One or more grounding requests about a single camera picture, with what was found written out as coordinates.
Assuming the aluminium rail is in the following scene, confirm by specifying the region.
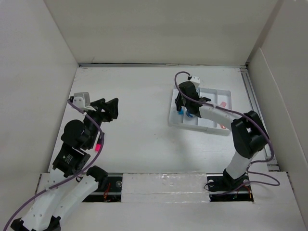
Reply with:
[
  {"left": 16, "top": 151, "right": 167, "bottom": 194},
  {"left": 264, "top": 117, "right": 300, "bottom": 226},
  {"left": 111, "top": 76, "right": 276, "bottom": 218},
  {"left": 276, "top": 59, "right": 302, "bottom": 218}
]
[
  {"left": 79, "top": 63, "right": 247, "bottom": 68},
  {"left": 240, "top": 68, "right": 280, "bottom": 172}
]

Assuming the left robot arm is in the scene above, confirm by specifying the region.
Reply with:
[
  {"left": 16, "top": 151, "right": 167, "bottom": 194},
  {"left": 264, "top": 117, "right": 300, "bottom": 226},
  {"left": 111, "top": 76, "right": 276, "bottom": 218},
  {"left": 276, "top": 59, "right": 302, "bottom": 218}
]
[{"left": 5, "top": 92, "right": 118, "bottom": 231}]

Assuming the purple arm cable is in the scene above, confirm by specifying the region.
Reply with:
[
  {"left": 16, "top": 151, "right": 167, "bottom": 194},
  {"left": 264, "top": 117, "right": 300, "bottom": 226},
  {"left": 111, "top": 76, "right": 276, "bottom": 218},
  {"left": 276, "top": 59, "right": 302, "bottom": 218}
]
[
  {"left": 174, "top": 71, "right": 282, "bottom": 195},
  {"left": 4, "top": 100, "right": 104, "bottom": 231}
]

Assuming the white plastic organizer tray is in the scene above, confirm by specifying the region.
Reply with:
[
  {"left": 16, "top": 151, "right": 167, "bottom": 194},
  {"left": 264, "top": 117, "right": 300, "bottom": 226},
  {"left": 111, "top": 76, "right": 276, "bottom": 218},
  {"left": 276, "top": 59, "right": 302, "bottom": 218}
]
[{"left": 168, "top": 88, "right": 232, "bottom": 136}]

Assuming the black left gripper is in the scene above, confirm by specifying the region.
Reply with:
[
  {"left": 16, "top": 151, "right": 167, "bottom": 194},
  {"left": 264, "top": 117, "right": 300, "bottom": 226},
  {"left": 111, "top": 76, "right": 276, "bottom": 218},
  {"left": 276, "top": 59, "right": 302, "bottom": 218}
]
[{"left": 84, "top": 97, "right": 118, "bottom": 148}]

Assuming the black highlighter pink cap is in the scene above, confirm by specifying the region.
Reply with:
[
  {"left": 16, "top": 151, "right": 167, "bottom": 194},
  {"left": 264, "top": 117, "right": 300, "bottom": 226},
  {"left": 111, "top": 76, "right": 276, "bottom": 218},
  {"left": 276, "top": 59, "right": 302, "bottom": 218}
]
[{"left": 95, "top": 135, "right": 104, "bottom": 152}]

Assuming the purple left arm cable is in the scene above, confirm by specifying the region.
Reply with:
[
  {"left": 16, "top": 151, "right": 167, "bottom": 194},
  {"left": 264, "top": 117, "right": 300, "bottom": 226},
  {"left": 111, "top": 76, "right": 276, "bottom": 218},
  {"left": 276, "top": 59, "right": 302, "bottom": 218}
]
[{"left": 4, "top": 100, "right": 104, "bottom": 231}]

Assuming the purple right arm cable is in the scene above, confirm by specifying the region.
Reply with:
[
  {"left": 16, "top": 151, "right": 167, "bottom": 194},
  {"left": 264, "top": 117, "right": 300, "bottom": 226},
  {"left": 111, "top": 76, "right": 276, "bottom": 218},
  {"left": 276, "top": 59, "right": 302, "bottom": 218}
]
[{"left": 174, "top": 71, "right": 282, "bottom": 195}]

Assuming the aluminium rail at back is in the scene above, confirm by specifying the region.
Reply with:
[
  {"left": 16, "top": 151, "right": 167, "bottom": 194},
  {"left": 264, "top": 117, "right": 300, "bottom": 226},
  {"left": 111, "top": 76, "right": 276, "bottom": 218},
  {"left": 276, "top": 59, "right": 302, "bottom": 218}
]
[{"left": 79, "top": 63, "right": 247, "bottom": 68}]

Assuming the white foam block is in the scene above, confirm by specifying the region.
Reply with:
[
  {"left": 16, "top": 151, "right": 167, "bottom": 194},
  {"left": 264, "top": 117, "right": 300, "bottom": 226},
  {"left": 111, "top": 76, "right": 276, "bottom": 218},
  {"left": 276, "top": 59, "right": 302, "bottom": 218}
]
[{"left": 121, "top": 173, "right": 210, "bottom": 204}]

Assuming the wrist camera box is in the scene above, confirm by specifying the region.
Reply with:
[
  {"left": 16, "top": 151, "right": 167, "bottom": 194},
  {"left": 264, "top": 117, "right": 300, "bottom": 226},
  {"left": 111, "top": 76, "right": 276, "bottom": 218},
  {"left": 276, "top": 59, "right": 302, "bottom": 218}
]
[
  {"left": 73, "top": 92, "right": 90, "bottom": 108},
  {"left": 188, "top": 75, "right": 200, "bottom": 87}
]

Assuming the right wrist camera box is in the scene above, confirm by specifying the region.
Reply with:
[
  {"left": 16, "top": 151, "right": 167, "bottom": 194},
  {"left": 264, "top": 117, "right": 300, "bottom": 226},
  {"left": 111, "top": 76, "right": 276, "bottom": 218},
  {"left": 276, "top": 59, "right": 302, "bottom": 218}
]
[{"left": 188, "top": 75, "right": 200, "bottom": 87}]

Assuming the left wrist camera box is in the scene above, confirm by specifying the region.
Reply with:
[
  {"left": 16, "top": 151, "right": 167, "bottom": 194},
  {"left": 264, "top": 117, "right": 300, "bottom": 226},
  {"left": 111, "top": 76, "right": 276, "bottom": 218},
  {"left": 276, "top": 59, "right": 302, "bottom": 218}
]
[{"left": 73, "top": 92, "right": 90, "bottom": 108}]

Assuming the aluminium rail right side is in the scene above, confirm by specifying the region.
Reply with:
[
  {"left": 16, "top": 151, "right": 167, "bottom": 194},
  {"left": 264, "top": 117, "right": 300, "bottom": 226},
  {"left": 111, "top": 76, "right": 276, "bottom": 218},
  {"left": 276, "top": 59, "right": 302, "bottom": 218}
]
[{"left": 240, "top": 68, "right": 280, "bottom": 172}]

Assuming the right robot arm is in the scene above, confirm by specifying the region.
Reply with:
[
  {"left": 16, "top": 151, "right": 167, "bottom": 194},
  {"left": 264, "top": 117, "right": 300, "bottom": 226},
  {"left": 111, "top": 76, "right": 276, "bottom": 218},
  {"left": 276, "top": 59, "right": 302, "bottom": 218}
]
[{"left": 175, "top": 80, "right": 270, "bottom": 193}]

